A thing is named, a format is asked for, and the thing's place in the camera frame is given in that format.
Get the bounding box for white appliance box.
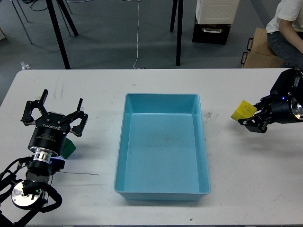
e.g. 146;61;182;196
196;0;240;25

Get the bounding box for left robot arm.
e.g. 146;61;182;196
0;89;88;227

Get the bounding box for white tape on floor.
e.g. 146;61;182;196
20;62;31;70

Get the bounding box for thin wire on table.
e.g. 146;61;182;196
59;171;99;177

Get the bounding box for white cable on floor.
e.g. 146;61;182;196
132;0;148;70

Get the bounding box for black case with handle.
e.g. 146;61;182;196
192;19;231;45

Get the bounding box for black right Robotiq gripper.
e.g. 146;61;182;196
238;95;296;133

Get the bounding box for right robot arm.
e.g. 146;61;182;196
232;69;303;133

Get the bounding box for black tripod legs right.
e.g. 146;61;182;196
169;0;184;66

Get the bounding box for grey chair legs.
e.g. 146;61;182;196
10;0;71;44

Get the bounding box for black tripod legs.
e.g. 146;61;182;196
46;0;79;70
169;0;184;66

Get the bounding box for black tripod legs left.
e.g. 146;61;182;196
46;0;79;70

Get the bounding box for seated person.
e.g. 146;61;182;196
266;0;303;70

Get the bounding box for cardboard box with handles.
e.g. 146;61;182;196
241;28;284;69

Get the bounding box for yellow block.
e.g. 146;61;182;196
231;100;257;121

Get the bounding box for green block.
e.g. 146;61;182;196
61;138;76;159

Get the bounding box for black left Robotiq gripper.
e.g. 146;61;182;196
20;89;89;157

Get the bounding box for light blue plastic box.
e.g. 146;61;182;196
114;93;211;201

